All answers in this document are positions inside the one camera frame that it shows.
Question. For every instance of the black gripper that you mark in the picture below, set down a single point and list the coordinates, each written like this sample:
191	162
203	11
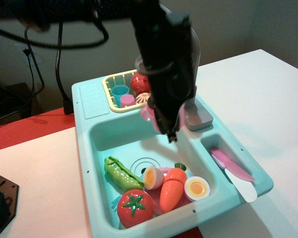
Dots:
165	43

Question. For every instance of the pink toy cup with handle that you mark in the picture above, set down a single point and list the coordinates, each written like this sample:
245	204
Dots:
148	114

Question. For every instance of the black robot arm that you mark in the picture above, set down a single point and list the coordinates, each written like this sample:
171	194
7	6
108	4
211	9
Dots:
41	14

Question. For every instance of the small pink toy cup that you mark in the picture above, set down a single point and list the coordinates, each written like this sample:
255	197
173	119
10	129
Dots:
127	100

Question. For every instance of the blue toy cup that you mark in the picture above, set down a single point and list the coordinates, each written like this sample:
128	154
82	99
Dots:
118	91

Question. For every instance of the teal toy sink unit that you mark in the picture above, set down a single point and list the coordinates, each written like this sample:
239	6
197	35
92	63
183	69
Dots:
133	141

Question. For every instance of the grey toy faucet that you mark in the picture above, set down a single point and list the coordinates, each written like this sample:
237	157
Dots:
196	115

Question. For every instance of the yellow dish rack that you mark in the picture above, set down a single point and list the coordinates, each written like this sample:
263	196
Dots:
122	78

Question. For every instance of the left toy egg half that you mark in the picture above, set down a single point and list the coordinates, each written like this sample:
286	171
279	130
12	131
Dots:
153	178

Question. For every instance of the toy egg half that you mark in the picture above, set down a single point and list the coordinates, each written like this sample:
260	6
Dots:
196	188
153	178

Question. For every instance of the red toy apple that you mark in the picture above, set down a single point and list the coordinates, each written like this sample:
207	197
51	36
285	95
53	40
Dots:
139	84

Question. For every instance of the orange toy carrot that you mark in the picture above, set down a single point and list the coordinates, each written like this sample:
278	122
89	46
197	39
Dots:
173	187

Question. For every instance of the right toy egg half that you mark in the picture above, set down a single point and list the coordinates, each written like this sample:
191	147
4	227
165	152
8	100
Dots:
196	188

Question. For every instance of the green toy pea pod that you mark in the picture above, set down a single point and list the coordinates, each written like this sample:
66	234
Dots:
121	175

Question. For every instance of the pink toy knife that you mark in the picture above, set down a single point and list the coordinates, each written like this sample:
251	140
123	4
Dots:
224	162

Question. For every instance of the red toy tomato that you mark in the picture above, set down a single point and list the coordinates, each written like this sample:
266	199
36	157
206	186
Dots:
135	207

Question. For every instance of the white toy spatula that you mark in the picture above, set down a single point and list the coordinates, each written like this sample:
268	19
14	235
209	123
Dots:
245	188

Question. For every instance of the black gooseneck clamp stand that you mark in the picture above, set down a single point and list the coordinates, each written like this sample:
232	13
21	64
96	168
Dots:
67	102

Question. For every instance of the white wall outlet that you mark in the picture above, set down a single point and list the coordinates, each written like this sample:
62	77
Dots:
25	54

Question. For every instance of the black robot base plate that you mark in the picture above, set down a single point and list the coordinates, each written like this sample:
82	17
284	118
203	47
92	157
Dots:
8	202

